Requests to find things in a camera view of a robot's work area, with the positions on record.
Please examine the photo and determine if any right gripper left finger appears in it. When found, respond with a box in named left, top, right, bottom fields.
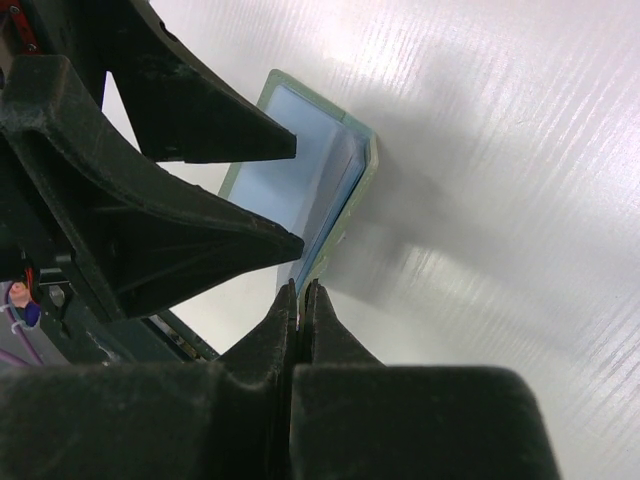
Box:
left=1, top=284, right=297, bottom=479

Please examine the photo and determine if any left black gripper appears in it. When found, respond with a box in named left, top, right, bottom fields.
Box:
left=0, top=0, right=305, bottom=369

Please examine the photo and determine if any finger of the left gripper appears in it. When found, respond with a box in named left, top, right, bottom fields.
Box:
left=73, top=0, right=297, bottom=163

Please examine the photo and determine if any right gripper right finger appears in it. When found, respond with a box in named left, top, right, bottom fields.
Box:
left=289, top=282, right=560, bottom=479

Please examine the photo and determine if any sage green card holder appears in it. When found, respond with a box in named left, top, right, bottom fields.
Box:
left=218, top=69, right=379, bottom=293

